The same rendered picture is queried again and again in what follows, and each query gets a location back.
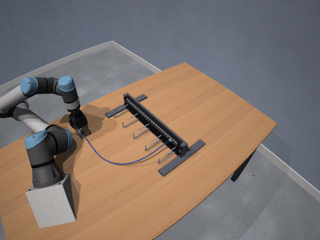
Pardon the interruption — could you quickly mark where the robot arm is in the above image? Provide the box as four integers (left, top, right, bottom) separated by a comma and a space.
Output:
0, 75, 80, 188

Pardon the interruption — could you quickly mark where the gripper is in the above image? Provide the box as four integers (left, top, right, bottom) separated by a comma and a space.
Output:
67, 104, 88, 135

